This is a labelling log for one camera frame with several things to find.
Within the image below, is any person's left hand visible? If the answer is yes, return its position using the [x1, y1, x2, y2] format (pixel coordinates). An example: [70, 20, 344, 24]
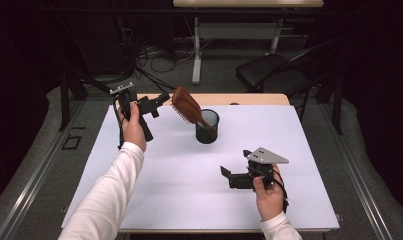
[118, 101, 148, 153]

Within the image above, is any person's right hand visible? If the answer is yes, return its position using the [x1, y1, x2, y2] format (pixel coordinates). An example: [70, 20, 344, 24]
[253, 164, 286, 222]

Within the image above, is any grey metal floor rail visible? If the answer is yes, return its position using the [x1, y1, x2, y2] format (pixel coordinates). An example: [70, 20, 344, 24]
[317, 99, 395, 240]
[0, 99, 87, 240]

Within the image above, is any hand-held gripper cable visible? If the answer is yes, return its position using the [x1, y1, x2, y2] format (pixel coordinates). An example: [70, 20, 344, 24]
[112, 98, 126, 150]
[272, 164, 289, 214]

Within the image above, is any black folding chair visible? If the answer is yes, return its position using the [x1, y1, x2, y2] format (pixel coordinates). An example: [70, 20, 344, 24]
[235, 37, 343, 123]

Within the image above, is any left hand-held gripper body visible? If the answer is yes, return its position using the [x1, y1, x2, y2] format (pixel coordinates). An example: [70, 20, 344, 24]
[109, 82, 162, 143]

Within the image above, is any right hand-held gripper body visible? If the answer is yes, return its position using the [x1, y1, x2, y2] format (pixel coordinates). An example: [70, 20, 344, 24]
[228, 147, 290, 191]

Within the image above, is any tangle of floor cables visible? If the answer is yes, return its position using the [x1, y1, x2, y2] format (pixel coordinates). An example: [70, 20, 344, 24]
[135, 43, 197, 94]

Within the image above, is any white table sheet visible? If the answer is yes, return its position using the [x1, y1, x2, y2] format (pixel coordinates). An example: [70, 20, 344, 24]
[61, 104, 341, 231]

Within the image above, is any black metal stand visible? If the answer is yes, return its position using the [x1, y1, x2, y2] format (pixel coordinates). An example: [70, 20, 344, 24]
[57, 19, 122, 132]

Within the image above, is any left hand-held gripper cable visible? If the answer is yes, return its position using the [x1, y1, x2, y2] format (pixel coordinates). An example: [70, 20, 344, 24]
[112, 98, 126, 150]

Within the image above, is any white-legged wooden desk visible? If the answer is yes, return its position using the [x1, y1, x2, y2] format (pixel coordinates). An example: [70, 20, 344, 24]
[172, 0, 325, 85]

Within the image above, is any right hand-held gripper cable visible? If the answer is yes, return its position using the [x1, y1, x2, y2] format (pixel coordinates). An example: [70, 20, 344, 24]
[272, 164, 289, 214]

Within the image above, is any brown wooden hairbrush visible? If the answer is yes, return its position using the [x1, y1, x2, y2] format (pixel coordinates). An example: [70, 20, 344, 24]
[171, 86, 213, 130]

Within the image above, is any black mesh cup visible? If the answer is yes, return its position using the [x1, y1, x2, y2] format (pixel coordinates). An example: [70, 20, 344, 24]
[195, 108, 221, 145]

